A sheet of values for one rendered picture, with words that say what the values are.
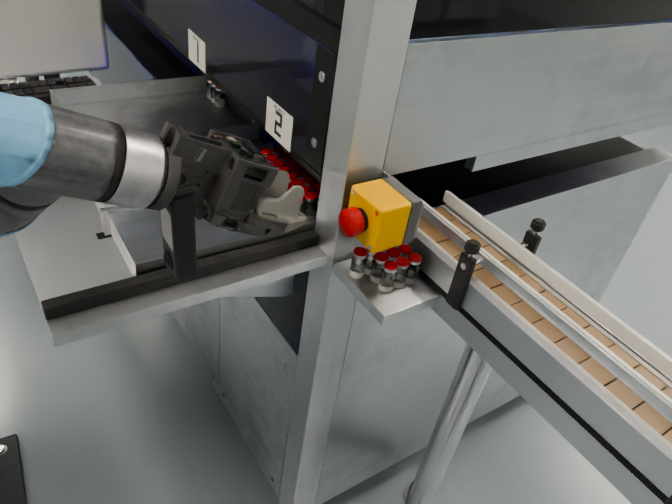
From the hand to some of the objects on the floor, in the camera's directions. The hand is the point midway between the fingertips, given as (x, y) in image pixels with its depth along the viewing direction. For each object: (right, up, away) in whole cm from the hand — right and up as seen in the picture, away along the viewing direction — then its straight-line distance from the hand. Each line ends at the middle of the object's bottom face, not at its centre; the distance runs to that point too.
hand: (294, 221), depth 71 cm
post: (-6, -72, +74) cm, 104 cm away
